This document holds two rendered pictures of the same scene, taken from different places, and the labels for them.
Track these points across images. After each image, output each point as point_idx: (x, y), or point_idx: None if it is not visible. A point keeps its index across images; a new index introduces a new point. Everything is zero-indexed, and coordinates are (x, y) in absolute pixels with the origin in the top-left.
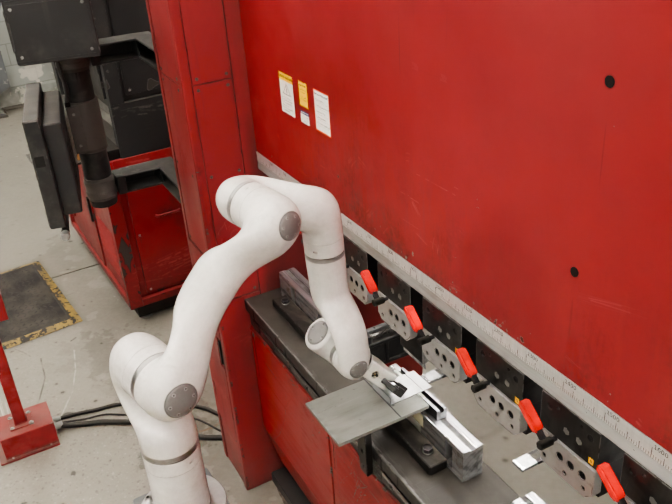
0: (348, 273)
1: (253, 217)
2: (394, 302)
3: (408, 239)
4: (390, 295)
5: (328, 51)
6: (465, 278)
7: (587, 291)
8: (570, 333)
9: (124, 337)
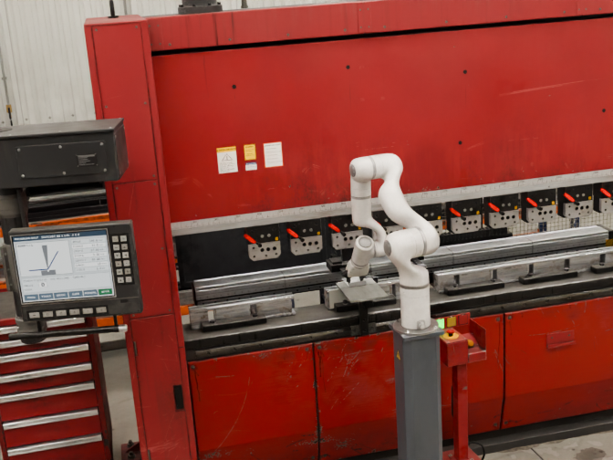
0: (301, 243)
1: (394, 162)
2: (348, 231)
3: None
4: (344, 229)
5: (283, 116)
6: (402, 182)
7: (466, 146)
8: (461, 167)
9: (394, 235)
